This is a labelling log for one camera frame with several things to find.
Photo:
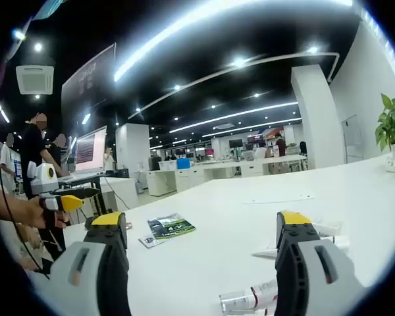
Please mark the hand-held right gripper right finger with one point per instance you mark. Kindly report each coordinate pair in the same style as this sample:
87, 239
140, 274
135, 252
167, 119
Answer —
296, 263

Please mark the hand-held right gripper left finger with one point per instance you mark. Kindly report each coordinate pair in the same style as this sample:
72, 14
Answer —
108, 263

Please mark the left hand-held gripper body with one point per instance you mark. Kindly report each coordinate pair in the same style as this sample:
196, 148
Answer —
41, 179

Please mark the small clear skincare sachet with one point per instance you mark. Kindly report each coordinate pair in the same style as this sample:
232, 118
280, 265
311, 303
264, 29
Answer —
148, 241

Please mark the white skincare bottle red collar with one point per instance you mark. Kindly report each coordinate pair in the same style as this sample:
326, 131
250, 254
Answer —
247, 298

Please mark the green silver skincare sachet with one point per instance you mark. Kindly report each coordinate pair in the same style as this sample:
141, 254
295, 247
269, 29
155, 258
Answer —
171, 227

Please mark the blue storage box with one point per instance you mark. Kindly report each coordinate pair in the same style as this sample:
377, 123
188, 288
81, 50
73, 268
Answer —
184, 163

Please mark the person's left hand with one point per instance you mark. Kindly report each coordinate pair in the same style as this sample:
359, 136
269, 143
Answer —
36, 215

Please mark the large computer monitor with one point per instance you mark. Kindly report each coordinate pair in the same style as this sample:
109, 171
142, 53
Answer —
89, 148

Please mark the clear water jug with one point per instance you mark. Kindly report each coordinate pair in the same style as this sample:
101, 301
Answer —
139, 187

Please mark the white ceiling air conditioner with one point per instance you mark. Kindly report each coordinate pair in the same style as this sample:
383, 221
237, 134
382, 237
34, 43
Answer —
35, 79

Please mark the dark hanging banner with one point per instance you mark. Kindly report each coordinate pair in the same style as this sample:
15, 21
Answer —
85, 85

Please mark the long white office desk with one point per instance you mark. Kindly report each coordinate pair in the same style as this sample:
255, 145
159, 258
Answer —
191, 174

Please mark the white standing whiteboard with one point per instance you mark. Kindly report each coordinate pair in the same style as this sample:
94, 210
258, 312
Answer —
351, 138

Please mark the white plant pot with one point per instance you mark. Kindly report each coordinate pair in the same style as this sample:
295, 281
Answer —
394, 161

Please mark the green potted plant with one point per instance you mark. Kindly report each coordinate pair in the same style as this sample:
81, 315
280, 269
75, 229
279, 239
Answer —
393, 121

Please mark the black frame standing desk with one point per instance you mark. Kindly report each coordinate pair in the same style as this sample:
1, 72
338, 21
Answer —
85, 178

